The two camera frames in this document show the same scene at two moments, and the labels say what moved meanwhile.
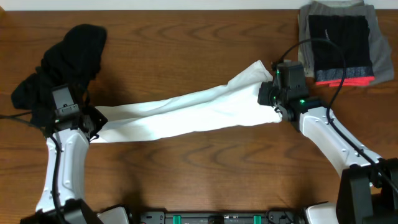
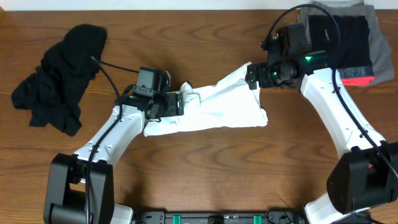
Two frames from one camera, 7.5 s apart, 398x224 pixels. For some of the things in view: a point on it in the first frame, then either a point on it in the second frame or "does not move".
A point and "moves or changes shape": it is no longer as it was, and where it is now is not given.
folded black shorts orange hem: (352, 35) does not move
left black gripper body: (95, 118) -> (165, 107)
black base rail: (271, 217) does not move
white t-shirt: (237, 101) moves or changes shape
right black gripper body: (270, 95) -> (273, 76)
